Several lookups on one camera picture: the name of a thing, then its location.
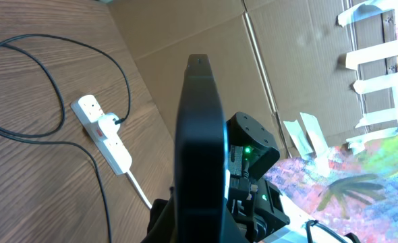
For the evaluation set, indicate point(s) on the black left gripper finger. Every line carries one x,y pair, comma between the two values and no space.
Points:
161,226

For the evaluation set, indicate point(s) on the black Galaxy smartphone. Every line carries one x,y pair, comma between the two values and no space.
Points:
200,155

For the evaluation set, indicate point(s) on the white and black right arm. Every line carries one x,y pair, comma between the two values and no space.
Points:
256,209

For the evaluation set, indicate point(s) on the white USB charger plug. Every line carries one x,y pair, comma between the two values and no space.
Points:
107,124

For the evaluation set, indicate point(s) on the white power strip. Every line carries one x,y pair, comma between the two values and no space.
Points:
88,111

